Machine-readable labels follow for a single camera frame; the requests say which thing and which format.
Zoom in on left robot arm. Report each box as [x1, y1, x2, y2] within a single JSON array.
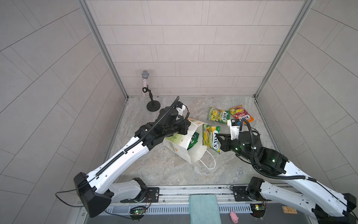
[[74, 114, 191, 217]]

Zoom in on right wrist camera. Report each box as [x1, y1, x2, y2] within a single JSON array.
[[227, 119, 241, 140]]

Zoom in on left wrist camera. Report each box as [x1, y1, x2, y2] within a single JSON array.
[[176, 101, 187, 116]]

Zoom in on glitter bottle grey cap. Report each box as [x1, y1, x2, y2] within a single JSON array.
[[141, 70, 149, 97]]

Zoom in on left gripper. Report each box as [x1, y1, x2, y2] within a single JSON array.
[[161, 118, 191, 137]]

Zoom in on green Fox's candy bag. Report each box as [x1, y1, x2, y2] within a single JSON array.
[[202, 124, 221, 154], [187, 132, 199, 150], [208, 107, 230, 124]]

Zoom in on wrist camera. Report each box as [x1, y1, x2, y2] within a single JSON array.
[[176, 101, 187, 116], [227, 119, 241, 140]]

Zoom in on white paper bag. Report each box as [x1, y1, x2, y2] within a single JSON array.
[[163, 118, 216, 170]]

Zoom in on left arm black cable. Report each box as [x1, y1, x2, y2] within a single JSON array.
[[55, 179, 93, 208]]

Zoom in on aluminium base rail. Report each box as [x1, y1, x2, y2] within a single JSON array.
[[75, 183, 314, 208]]

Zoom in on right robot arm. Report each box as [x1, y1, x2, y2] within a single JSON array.
[[215, 131, 358, 224]]

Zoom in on pink pig toy front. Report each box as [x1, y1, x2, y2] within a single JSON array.
[[229, 211, 239, 224]]

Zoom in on right circuit board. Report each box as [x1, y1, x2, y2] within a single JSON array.
[[250, 204, 266, 218]]

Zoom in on left circuit board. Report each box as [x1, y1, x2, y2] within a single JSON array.
[[129, 206, 146, 221]]

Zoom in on orange Fox's fruits candy bag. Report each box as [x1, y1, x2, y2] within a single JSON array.
[[229, 105, 254, 122]]

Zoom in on teal cloth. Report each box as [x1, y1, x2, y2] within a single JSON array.
[[189, 195, 222, 224]]

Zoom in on circuit board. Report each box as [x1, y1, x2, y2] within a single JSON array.
[[250, 204, 266, 218], [129, 206, 146, 221]]

